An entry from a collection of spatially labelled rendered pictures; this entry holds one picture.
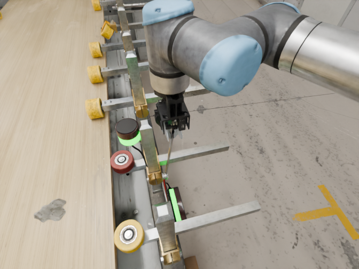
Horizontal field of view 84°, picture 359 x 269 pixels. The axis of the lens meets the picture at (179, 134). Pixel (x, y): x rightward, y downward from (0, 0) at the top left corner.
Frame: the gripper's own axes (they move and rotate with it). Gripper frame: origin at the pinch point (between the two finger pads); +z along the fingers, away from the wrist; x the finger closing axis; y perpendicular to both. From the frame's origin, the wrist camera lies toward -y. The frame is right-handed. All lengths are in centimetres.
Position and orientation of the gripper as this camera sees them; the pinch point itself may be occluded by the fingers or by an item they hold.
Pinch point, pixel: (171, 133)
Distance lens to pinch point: 63.3
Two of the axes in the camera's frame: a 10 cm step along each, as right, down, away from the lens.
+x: 9.7, -2.0, 1.7
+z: 0.0, 6.5, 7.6
